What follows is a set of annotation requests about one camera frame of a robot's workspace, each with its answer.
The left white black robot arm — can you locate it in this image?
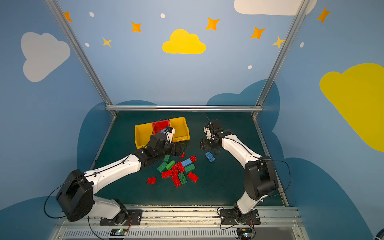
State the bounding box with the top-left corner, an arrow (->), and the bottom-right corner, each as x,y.
56,133 -> 187,225

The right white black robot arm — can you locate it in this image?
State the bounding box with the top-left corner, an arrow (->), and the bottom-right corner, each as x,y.
200,120 -> 279,215

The green lego brick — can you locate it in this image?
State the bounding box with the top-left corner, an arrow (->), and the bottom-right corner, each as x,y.
166,161 -> 176,171
178,173 -> 187,185
185,164 -> 196,173
157,162 -> 168,173
163,155 -> 171,164

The right yellow plastic bin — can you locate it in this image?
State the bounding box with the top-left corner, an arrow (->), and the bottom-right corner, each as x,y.
170,117 -> 190,143

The yellow plastic bin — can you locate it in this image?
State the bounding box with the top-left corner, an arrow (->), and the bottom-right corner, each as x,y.
135,123 -> 153,149
170,117 -> 190,143

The red plastic bin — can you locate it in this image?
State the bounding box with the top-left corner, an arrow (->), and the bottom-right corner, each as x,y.
152,120 -> 171,141

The left yellow plastic bin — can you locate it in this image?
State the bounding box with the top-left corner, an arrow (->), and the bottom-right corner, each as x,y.
135,123 -> 153,149

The right green circuit board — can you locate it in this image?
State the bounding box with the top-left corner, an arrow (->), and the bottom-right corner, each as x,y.
236,228 -> 255,240

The green circuit board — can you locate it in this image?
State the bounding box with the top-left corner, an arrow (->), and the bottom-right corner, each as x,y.
236,228 -> 255,240
110,229 -> 128,237

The left green circuit board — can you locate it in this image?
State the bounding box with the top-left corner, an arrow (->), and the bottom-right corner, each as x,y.
110,229 -> 128,237

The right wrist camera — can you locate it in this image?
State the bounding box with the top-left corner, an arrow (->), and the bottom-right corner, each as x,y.
204,126 -> 212,140

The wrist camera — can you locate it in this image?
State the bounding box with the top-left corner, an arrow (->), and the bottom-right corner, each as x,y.
204,126 -> 212,140
164,126 -> 176,143

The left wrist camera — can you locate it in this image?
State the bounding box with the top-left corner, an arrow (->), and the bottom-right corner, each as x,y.
164,126 -> 176,143

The aluminium frame back bar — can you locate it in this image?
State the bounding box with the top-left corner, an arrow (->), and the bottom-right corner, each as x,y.
106,105 -> 263,112

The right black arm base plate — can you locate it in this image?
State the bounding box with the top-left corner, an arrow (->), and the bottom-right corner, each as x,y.
218,208 -> 261,226

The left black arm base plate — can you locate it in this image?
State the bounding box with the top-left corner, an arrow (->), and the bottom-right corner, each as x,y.
100,210 -> 143,226

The aluminium frame right post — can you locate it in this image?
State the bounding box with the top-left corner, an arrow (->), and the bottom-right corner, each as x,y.
252,0 -> 311,121

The aluminium frame post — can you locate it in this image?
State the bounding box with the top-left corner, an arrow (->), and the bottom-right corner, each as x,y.
45,0 -> 113,107
252,0 -> 311,121

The aluminium frame left post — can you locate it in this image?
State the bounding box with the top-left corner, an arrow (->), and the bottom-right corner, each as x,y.
45,0 -> 113,107

